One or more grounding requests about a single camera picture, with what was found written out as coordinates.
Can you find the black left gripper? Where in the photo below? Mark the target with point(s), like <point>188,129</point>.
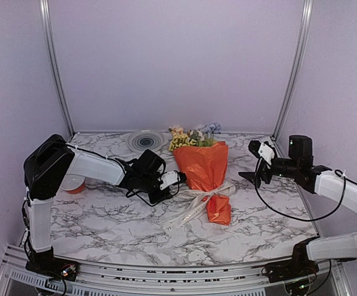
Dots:
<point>154,198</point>

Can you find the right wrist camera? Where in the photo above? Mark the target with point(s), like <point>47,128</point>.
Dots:
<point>262,150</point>

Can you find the pink rose fake stem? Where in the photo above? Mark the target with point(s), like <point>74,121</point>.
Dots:
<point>174,130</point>

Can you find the grey ringed plate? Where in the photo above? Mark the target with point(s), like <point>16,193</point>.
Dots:
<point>147,139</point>

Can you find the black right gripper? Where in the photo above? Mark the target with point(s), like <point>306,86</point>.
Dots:
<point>264,174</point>

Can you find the brown orange wrapping paper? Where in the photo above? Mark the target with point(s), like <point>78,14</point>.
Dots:
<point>205,169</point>

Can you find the blue fake flower stem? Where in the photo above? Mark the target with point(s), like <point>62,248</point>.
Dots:
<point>209,129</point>

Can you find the cream ribbon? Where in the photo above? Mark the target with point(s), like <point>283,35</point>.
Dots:
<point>199,200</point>

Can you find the aluminium frame post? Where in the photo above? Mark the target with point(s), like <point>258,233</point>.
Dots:
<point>298,57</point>
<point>53,61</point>

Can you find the green leafy fake stem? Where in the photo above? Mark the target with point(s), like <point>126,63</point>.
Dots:
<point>199,138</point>

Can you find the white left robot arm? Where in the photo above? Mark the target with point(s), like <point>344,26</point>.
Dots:
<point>46,168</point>

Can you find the aluminium frame post right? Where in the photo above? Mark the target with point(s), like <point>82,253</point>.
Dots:
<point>298,57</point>

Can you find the yellow daisy fake bunch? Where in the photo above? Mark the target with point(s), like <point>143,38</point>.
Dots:
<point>181,140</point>

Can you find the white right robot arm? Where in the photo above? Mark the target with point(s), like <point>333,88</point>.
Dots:
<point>315,179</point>

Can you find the orange cup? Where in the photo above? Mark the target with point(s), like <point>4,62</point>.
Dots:
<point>73,184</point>

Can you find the aluminium frame post left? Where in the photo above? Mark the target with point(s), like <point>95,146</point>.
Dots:
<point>53,61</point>

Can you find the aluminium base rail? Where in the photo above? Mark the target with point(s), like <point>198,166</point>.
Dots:
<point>94,278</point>

